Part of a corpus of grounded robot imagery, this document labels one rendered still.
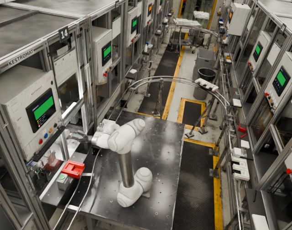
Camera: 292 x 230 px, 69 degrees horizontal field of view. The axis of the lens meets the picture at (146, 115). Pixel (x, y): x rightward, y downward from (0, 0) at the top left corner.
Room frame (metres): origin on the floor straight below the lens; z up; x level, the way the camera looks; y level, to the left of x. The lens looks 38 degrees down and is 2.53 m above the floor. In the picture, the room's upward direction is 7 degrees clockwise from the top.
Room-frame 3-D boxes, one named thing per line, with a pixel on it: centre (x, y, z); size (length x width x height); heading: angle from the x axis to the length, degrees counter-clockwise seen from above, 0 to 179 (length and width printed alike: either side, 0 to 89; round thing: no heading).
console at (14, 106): (1.05, 0.80, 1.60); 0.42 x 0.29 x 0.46; 171
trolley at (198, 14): (8.09, -1.49, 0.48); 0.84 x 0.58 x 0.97; 179
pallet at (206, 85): (3.11, -0.93, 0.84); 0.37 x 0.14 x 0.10; 49
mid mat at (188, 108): (3.44, -0.92, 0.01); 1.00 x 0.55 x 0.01; 171
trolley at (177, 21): (6.90, -0.90, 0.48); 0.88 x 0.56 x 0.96; 99
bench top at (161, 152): (1.59, 0.08, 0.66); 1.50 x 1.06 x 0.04; 171
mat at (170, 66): (5.99, -0.55, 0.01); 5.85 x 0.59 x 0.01; 171
